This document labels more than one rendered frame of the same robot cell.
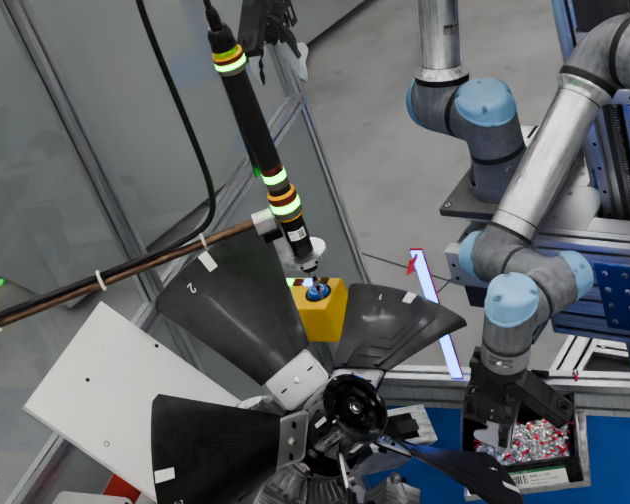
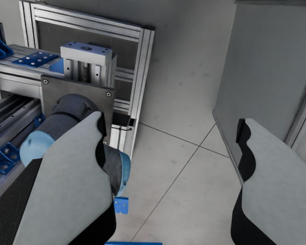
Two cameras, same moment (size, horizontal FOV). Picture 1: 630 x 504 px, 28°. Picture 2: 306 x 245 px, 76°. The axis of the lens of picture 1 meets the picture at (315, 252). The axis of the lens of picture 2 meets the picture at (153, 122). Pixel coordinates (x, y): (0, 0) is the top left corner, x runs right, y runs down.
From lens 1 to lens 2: 2.33 m
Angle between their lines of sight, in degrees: 36
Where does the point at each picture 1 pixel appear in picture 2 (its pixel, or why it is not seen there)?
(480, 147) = (58, 120)
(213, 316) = not seen: outside the picture
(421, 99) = (107, 167)
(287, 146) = not seen: hidden behind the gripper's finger
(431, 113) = not seen: hidden behind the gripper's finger
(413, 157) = (222, 197)
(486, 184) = (73, 102)
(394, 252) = (221, 159)
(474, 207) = (87, 90)
